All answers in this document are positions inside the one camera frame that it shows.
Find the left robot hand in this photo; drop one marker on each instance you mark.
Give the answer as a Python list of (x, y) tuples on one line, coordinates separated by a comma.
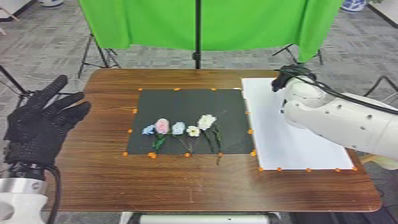
[(41, 130)]

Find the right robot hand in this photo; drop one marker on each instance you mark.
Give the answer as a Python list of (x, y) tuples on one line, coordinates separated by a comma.
[(276, 84)]

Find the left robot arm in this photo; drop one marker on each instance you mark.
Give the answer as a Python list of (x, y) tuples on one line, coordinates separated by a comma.
[(20, 196)]

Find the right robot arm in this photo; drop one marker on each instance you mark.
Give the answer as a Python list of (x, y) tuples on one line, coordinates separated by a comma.
[(343, 123)]

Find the black tripod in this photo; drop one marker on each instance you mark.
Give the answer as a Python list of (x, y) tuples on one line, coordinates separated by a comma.
[(94, 53), (295, 53)]

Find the large white flower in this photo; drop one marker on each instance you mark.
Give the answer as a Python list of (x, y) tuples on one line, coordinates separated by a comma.
[(206, 121)]

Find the dark mat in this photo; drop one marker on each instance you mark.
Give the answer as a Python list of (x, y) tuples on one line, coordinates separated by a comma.
[(189, 110)]

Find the white sheet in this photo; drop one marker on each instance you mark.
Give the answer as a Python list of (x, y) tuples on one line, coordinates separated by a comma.
[(284, 140)]

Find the small blue flower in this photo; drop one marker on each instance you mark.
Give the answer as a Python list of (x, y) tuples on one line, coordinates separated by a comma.
[(148, 130)]

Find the small white flower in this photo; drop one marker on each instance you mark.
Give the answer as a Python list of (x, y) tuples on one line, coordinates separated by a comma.
[(192, 131)]

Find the black stand pole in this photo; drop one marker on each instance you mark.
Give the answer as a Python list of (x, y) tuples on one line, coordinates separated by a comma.
[(197, 33)]

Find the pink flower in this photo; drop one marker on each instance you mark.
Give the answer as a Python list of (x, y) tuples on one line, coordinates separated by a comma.
[(162, 126)]

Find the large blue flower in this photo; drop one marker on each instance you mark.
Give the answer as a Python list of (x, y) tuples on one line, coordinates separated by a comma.
[(178, 128)]

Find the blue and white vase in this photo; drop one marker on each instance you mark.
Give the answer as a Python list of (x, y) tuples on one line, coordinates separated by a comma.
[(50, 2), (354, 5)]

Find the pale grey bar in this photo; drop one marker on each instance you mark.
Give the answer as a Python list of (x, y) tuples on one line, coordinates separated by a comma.
[(204, 219)]

